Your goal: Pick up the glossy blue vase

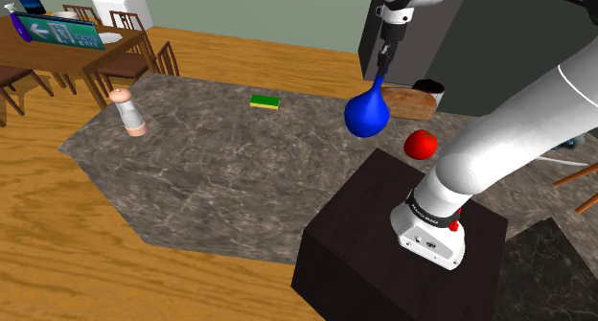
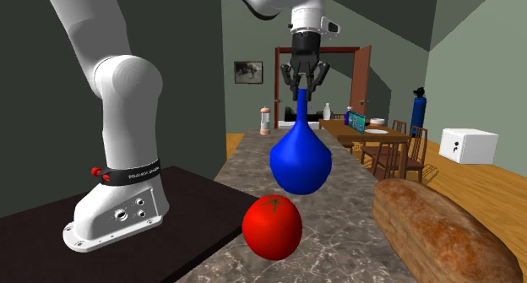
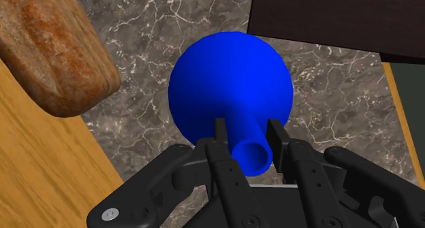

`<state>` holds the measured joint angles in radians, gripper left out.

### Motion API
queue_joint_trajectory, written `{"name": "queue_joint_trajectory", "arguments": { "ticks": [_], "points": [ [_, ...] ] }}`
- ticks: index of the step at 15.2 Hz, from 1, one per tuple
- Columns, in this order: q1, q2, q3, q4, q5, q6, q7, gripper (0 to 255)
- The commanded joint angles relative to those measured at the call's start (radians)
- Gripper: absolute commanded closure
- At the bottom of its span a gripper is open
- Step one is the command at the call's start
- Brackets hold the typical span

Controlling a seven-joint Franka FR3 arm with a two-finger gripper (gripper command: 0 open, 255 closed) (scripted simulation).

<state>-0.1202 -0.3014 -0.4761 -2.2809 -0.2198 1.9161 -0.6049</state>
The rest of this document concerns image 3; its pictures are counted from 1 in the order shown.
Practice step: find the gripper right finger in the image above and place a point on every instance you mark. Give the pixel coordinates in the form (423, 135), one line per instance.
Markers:
(307, 167)

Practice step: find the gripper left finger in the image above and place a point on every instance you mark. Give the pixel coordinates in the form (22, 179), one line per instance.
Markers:
(221, 167)

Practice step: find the blue round vase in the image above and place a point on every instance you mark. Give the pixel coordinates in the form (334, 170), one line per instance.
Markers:
(229, 84)

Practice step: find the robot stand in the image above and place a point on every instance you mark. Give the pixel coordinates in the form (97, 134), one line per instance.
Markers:
(338, 15)

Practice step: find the brown bread loaf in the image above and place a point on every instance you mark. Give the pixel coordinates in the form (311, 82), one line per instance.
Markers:
(49, 48)

